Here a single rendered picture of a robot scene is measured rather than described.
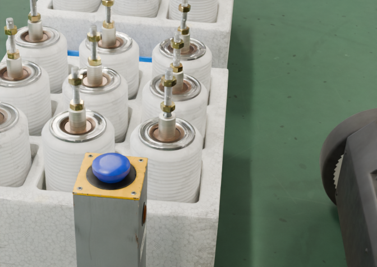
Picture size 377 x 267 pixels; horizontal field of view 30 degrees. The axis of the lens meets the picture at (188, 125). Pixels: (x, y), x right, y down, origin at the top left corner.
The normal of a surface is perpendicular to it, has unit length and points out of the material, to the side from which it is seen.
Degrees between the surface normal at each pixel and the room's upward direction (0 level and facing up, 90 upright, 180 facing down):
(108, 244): 90
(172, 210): 0
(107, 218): 90
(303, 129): 0
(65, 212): 90
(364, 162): 45
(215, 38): 90
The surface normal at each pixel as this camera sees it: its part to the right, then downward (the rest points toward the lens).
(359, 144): -0.68, -0.63
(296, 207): 0.05, -0.82
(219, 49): -0.10, 0.56
